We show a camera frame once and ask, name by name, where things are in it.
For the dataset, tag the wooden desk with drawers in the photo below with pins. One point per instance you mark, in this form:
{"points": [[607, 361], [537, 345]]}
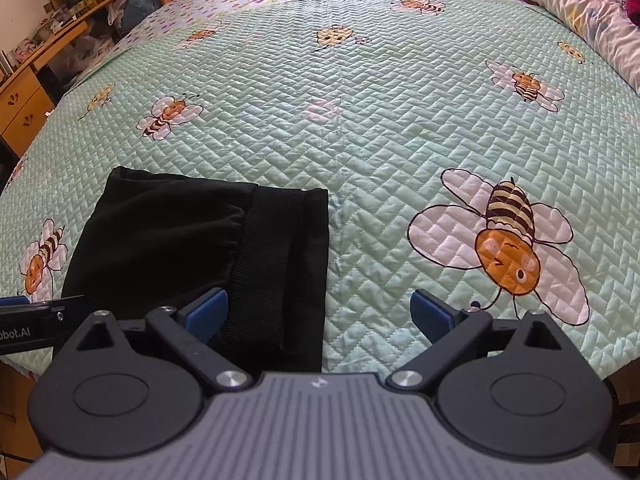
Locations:
{"points": [[30, 90]]}

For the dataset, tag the green bee-print quilt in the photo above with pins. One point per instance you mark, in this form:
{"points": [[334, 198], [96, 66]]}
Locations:
{"points": [[375, 135]]}

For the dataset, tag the clear plastic bag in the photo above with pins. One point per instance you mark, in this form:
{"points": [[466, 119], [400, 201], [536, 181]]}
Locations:
{"points": [[82, 52]]}

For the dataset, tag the black pants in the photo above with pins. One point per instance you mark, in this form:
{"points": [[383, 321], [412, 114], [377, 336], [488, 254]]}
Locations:
{"points": [[200, 255]]}

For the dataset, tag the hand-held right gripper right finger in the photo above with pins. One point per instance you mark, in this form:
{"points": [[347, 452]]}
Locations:
{"points": [[432, 312]]}

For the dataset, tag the small picture frame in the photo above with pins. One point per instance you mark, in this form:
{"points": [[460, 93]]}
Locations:
{"points": [[22, 50]]}

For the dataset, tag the dark red garment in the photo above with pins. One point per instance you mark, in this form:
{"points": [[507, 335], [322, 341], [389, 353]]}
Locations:
{"points": [[632, 2]]}

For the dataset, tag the blue bag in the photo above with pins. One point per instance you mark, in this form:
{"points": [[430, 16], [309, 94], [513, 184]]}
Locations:
{"points": [[137, 5]]}

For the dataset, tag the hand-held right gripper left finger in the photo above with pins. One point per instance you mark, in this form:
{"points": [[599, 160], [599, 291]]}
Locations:
{"points": [[207, 312]]}

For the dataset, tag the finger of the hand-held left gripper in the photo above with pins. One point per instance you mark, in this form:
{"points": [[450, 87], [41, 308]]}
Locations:
{"points": [[15, 301]]}

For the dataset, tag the white floral duvet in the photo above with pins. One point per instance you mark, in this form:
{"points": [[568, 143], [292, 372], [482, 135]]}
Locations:
{"points": [[575, 5]]}

